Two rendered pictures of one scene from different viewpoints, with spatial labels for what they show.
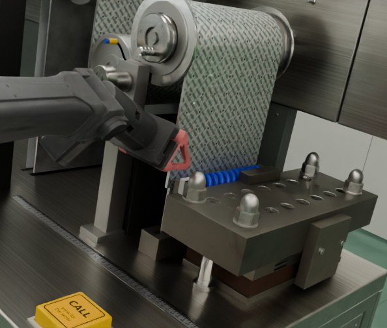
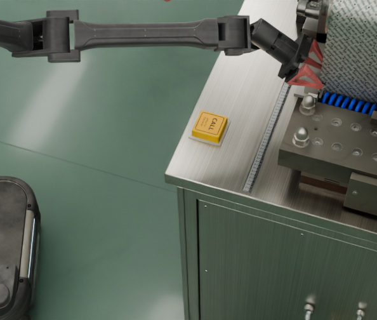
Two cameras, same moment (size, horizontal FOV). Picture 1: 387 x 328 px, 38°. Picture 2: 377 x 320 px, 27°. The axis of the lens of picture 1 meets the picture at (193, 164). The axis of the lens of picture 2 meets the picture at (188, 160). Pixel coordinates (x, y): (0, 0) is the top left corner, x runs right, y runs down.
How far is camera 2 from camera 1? 1.50 m
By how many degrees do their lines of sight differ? 64
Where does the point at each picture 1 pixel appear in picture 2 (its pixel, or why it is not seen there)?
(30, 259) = (246, 84)
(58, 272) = (247, 100)
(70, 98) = (189, 37)
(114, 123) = (228, 52)
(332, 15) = not seen: outside the picture
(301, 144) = not seen: outside the picture
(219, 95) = (363, 54)
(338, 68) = not seen: outside the picture
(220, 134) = (369, 79)
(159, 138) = (287, 65)
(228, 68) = (371, 40)
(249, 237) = (282, 149)
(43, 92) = (167, 33)
